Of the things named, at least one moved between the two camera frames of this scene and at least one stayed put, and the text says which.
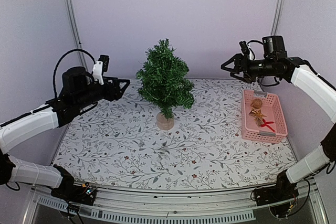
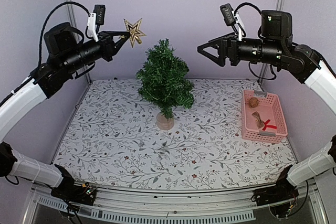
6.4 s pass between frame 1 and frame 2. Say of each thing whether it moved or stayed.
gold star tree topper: moved
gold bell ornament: stayed
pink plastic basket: stayed
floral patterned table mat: stayed
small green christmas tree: stayed
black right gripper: moved
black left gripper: moved
